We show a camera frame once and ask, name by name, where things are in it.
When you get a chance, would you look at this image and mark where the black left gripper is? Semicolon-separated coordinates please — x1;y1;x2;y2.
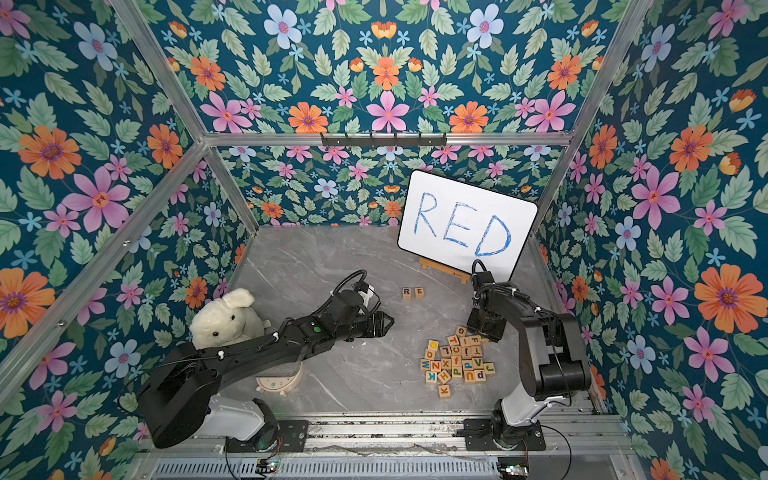
332;310;397;343

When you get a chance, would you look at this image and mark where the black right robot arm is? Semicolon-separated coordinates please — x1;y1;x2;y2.
467;260;592;431

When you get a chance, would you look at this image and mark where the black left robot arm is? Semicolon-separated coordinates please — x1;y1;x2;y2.
137;289;395;449

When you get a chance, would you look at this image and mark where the white whiteboard with RED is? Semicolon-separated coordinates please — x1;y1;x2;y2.
397;170;538;281

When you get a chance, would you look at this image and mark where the round wooden toy clock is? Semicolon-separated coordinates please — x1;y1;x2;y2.
256;363;305;397

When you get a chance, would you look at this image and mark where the white plush bunny toy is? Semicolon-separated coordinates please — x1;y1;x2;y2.
190;288;265;350

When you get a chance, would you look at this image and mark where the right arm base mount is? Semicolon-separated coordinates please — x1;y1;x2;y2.
455;416;546;452

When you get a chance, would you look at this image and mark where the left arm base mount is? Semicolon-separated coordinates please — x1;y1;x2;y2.
224;398;309;456

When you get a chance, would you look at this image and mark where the black hook rail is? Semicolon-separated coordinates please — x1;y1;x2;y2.
320;133;448;148

